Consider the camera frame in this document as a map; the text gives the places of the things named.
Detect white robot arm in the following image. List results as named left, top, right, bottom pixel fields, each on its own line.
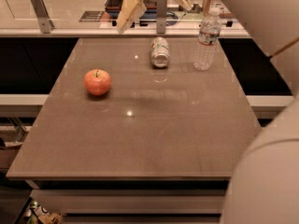
left=220, top=0, right=299, bottom=224

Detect middle metal rail bracket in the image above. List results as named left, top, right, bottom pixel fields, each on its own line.
left=156, top=0, right=167, bottom=35

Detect metal rail bracket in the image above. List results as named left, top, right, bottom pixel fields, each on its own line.
left=30, top=0, right=54, bottom=34
left=156, top=0, right=167, bottom=35

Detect left metal rail bracket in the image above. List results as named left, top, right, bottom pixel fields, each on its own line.
left=30, top=0, right=54, bottom=34

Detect cardboard box with label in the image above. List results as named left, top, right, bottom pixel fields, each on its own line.
left=202, top=0, right=233, bottom=18

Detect red apple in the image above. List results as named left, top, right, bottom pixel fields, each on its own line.
left=84, top=69, right=111, bottom=96

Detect clear plastic water bottle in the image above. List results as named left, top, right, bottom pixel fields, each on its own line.
left=193, top=7, right=221, bottom=71

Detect items under table left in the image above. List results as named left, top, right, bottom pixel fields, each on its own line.
left=26, top=200, right=63, bottom=224

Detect silver green 7up can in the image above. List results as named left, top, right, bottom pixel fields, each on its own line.
left=150, top=37, right=170, bottom=68

